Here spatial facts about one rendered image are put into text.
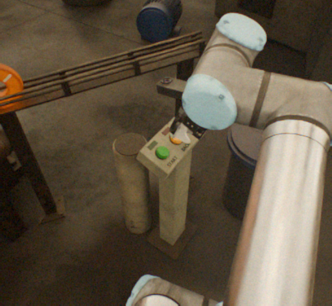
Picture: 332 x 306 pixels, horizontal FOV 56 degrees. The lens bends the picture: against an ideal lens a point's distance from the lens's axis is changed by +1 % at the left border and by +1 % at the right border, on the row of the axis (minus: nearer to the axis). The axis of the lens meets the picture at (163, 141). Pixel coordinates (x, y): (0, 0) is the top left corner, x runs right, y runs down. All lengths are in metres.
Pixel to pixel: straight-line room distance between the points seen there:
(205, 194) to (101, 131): 0.74
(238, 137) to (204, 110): 0.77
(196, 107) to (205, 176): 1.17
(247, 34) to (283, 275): 0.38
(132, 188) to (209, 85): 0.76
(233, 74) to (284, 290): 0.30
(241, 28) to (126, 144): 0.62
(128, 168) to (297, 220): 0.77
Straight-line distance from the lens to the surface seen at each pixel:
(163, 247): 1.41
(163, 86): 0.73
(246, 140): 1.24
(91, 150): 1.80
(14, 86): 1.10
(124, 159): 1.05
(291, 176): 0.40
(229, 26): 0.57
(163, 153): 0.91
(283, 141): 0.43
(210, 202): 1.55
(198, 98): 0.48
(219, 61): 0.51
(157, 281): 0.89
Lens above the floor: 1.28
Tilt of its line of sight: 45 degrees down
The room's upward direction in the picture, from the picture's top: straight up
